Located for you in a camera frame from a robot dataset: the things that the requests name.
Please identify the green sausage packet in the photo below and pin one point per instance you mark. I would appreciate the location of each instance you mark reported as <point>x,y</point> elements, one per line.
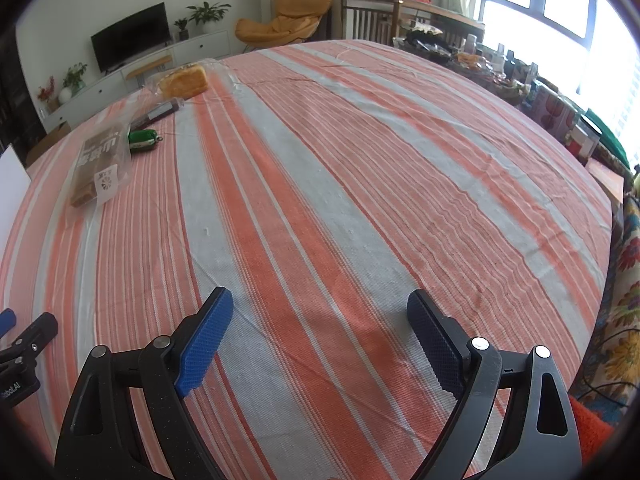
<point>144,140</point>

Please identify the green cloth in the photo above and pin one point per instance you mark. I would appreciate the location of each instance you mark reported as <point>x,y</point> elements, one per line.
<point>607,132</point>

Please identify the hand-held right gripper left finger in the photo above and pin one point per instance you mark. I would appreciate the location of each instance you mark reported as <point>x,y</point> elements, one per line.
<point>202,350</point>

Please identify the red flower vase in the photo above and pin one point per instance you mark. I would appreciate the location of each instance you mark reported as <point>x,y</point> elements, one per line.
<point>47,92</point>

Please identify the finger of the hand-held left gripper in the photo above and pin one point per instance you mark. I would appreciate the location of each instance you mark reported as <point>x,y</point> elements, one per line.
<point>35,332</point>
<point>7,321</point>

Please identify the brown snack packet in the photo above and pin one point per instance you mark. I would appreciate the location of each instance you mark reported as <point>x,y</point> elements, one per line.
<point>100,160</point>

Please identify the floral patterned cloth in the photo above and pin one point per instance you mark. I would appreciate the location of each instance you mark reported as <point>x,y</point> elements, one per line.
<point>625,285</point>

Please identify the black flat television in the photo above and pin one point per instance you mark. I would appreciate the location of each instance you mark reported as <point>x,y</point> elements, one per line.
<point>130,37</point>

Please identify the orange lounge chair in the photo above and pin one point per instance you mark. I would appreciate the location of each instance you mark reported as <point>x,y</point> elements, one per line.
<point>285,22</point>

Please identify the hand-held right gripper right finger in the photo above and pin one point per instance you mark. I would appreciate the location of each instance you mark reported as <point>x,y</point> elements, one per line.
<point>435,340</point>

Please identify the white television cabinet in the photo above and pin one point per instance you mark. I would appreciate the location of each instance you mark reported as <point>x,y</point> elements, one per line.
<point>200,47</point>

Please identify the large potted plant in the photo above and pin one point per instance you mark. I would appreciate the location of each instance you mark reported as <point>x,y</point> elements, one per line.
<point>207,15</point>

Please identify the white round vase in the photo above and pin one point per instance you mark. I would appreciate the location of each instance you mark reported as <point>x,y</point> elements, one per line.
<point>65,95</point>

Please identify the small wooden bench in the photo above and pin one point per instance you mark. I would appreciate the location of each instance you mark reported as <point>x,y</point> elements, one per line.
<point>147,65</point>

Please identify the dark wooden chair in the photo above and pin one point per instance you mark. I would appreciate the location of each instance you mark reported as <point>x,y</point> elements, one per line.
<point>367,17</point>

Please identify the brown cardboard box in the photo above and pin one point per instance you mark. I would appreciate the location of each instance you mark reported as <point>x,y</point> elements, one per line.
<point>50,142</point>

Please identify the dark long snack packet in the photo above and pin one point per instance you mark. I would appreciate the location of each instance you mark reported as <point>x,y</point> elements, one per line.
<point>157,112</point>

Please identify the orange red cushion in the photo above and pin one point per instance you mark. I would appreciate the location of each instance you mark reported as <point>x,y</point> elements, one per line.
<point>592,425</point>

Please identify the small potted plant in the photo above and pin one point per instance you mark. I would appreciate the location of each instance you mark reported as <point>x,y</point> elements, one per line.
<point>181,27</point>

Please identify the dark display cabinet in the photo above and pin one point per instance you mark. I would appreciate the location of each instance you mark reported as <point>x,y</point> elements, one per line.
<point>15,85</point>

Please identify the orange striped tablecloth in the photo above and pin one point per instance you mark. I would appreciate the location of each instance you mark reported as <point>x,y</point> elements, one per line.
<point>325,185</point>

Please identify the bread in clear packet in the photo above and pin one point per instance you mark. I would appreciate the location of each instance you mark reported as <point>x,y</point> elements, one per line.
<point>185,82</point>

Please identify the green plant in glass vase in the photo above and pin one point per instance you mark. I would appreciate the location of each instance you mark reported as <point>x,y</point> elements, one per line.
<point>75,77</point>

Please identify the red white carton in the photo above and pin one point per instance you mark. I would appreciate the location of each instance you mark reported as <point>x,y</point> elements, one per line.
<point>555,107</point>

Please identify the white cardboard box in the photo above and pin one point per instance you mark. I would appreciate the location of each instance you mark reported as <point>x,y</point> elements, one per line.
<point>12,195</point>

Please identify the cluttered wooden side table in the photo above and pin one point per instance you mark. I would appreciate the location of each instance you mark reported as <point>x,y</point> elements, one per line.
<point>440,17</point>

